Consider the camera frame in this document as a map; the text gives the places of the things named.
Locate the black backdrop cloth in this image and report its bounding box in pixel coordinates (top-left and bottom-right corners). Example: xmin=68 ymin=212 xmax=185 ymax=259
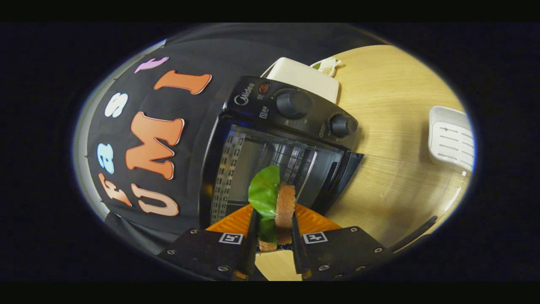
xmin=82 ymin=24 xmax=382 ymax=256

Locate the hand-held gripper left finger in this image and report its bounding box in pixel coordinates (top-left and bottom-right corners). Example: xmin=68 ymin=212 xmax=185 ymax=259
xmin=157 ymin=204 xmax=259 ymax=281

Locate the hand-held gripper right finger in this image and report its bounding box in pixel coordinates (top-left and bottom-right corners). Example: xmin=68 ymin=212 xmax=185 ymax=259
xmin=291 ymin=204 xmax=391 ymax=281

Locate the small white dish with greens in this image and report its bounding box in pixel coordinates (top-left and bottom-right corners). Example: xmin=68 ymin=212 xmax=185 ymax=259
xmin=310 ymin=57 xmax=342 ymax=78

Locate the bread and lettuce sandwich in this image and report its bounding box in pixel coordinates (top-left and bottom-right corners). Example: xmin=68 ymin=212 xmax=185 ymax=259
xmin=247 ymin=165 xmax=297 ymax=252

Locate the black toaster oven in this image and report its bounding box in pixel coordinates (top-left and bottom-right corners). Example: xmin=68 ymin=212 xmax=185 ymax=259
xmin=198 ymin=76 xmax=365 ymax=231

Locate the white pop-up toaster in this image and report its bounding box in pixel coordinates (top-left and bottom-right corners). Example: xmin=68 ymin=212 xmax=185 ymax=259
xmin=262 ymin=57 xmax=340 ymax=104

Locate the white slotted tray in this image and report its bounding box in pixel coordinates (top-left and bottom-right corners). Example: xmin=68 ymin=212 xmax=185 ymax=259
xmin=428 ymin=106 xmax=475 ymax=172

